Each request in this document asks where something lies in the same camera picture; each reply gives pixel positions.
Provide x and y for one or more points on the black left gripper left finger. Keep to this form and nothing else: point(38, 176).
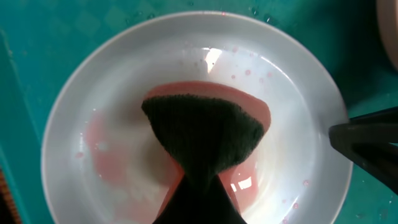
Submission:
point(181, 208)

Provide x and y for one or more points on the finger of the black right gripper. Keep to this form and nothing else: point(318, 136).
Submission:
point(370, 141)

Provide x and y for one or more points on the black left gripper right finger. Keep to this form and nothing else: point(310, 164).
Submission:
point(214, 206)

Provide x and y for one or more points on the green and pink sponge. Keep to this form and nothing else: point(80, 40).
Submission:
point(206, 127)

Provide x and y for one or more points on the light blue plate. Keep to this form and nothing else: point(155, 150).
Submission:
point(101, 162)

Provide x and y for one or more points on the pink white plate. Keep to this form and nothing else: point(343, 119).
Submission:
point(387, 23)

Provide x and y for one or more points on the teal plastic tray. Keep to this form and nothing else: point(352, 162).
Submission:
point(42, 42)

